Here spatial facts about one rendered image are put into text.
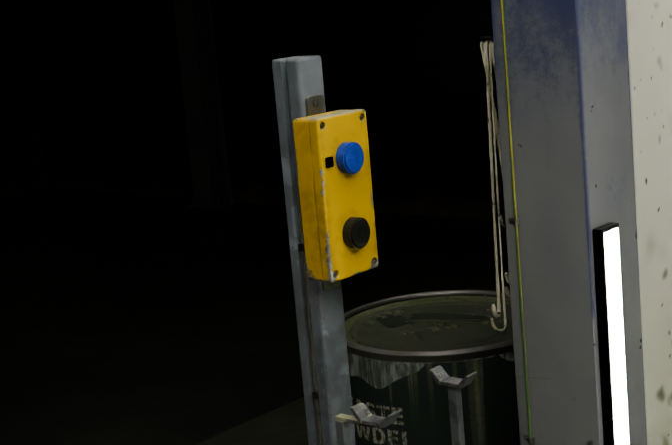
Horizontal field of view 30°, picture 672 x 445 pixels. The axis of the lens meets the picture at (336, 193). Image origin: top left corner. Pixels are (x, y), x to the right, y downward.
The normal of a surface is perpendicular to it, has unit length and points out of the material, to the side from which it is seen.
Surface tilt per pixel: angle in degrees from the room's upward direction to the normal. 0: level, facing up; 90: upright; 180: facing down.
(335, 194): 90
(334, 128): 90
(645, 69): 90
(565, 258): 90
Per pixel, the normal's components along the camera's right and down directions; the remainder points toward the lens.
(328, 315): 0.75, 0.04
